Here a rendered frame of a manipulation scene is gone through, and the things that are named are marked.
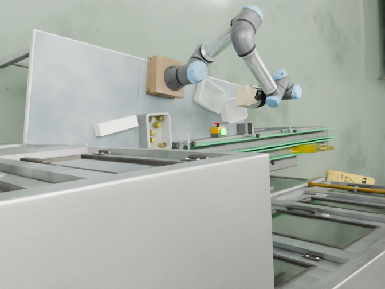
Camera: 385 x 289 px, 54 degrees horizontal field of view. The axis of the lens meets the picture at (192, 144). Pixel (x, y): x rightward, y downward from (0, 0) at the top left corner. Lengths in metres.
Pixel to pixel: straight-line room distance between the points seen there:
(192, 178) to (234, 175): 0.10
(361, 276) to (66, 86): 1.54
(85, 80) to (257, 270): 1.53
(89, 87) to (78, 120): 0.19
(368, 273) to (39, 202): 1.00
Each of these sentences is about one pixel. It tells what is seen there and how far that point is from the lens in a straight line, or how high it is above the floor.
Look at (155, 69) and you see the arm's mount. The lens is 2.24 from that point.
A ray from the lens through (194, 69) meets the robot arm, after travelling 2.11.
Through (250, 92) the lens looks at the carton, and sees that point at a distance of 2.36.
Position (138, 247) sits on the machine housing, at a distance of 0.58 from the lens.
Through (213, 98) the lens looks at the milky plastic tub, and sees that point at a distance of 2.65.
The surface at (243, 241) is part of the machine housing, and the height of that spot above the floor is 2.13.
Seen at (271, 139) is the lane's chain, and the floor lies 0.88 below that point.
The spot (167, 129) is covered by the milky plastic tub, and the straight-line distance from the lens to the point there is 2.27.
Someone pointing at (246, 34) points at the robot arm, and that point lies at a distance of 1.85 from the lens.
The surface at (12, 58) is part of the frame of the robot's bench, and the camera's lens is 2.40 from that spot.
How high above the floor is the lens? 2.59
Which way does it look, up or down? 47 degrees down
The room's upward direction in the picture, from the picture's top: 91 degrees clockwise
